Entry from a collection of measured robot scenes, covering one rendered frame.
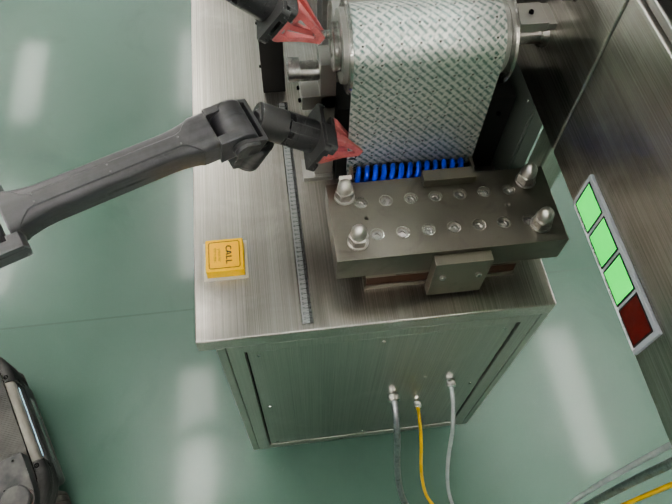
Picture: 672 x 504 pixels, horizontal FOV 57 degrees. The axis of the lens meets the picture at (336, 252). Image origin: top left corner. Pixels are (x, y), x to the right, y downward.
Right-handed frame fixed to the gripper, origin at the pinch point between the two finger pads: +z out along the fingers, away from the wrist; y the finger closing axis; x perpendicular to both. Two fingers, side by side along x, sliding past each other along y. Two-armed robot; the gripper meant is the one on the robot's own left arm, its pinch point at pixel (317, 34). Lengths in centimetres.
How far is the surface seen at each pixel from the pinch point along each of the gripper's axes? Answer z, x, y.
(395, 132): 20.1, -4.4, 5.9
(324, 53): 5.1, -4.2, -3.5
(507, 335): 61, -17, 29
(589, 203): 34.4, 16.6, 28.6
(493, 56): 21.1, 16.0, 5.7
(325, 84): 7.8, -7.5, -0.8
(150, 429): 39, -133, 18
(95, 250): 19, -146, -48
